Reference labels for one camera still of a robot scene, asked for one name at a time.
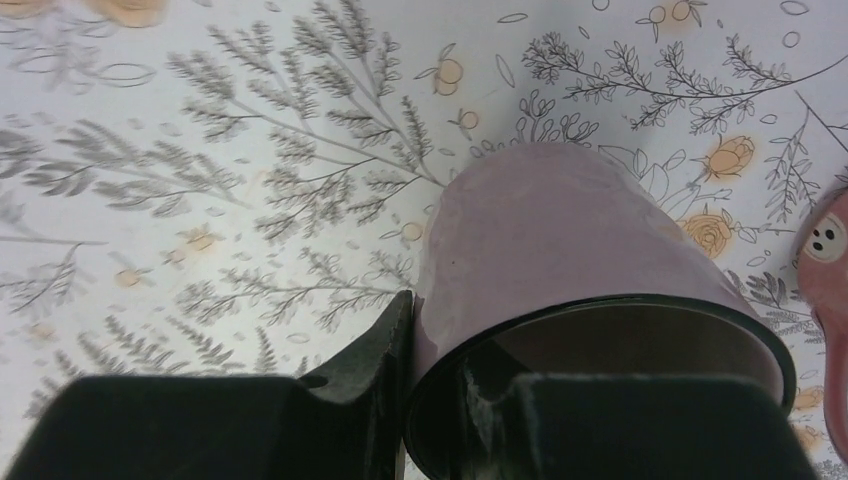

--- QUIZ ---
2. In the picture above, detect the lilac mug black handle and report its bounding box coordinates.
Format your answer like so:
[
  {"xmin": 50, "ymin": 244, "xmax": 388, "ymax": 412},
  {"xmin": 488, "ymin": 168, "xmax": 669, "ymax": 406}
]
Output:
[{"xmin": 404, "ymin": 143, "xmax": 797, "ymax": 479}]

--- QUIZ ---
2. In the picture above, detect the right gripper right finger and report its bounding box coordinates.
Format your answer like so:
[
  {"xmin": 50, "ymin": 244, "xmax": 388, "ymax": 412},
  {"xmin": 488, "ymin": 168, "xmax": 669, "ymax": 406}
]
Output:
[{"xmin": 457, "ymin": 341, "xmax": 819, "ymax": 480}]

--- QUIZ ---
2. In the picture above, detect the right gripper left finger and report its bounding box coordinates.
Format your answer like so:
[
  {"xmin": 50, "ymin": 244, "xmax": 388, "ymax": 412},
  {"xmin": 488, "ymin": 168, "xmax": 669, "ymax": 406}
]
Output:
[{"xmin": 8, "ymin": 291, "xmax": 413, "ymax": 479}]

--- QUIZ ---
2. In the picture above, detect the pink face mug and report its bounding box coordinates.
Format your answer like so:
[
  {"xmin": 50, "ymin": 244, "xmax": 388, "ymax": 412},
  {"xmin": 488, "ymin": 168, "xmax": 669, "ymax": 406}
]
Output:
[{"xmin": 797, "ymin": 191, "xmax": 847, "ymax": 462}]

